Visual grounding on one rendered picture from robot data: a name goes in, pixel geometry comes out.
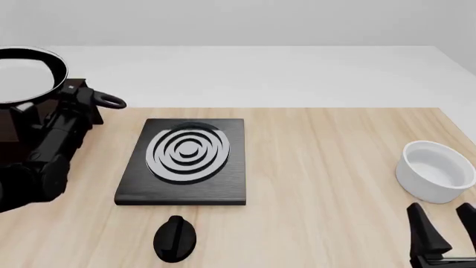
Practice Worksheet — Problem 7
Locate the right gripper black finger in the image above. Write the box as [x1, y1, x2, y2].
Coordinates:
[405, 202, 454, 255]
[455, 202, 476, 252]

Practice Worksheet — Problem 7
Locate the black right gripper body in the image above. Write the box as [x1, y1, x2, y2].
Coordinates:
[408, 247, 476, 268]

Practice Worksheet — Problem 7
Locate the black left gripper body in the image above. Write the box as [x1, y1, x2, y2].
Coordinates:
[61, 83, 96, 113]

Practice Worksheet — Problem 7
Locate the black frying pan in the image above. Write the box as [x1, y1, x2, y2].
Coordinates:
[0, 45, 128, 110]

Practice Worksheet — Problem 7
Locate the white ceramic bowl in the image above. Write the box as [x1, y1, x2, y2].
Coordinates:
[394, 140, 476, 205]

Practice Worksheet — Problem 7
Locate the flat black stove plate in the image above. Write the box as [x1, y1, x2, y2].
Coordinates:
[114, 118, 248, 208]

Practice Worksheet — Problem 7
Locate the round black stove knob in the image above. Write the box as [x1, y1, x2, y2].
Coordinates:
[152, 214, 199, 264]

